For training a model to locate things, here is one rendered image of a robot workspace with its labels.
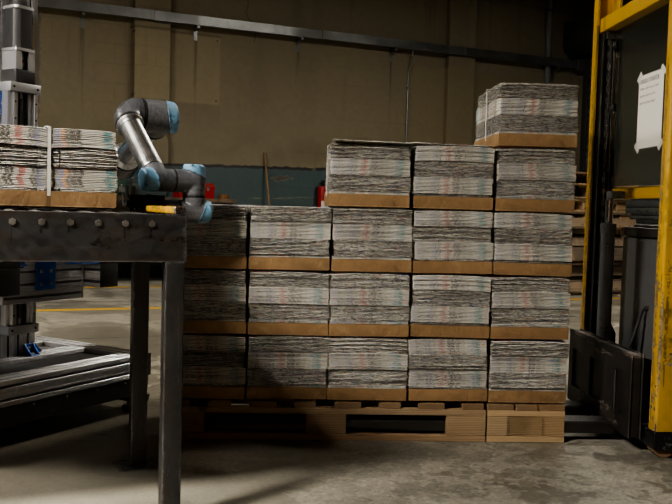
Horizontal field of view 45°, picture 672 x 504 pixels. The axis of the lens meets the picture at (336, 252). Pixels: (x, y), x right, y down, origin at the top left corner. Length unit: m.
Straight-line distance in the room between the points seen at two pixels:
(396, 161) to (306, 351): 0.74
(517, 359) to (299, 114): 7.36
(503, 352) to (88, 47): 7.33
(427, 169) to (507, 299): 0.55
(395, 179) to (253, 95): 7.10
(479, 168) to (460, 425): 0.92
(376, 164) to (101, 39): 6.99
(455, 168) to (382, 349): 0.69
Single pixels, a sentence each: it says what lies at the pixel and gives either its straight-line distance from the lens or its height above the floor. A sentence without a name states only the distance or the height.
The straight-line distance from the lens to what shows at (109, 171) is 2.49.
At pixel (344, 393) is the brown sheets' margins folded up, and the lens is 2.96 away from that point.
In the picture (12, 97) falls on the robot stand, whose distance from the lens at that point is 3.23.
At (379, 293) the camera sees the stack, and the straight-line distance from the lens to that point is 2.91.
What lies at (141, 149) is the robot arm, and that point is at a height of 1.00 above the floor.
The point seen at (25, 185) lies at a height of 0.87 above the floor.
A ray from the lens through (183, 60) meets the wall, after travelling 9.77.
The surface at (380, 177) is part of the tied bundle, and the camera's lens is 2.90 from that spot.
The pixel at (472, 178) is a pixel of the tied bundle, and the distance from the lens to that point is 2.95.
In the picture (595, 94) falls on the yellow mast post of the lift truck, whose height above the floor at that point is 1.34.
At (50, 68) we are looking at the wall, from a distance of 9.54.
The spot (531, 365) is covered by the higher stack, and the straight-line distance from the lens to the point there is 3.07.
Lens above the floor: 0.82
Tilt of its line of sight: 3 degrees down
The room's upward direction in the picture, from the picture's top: 2 degrees clockwise
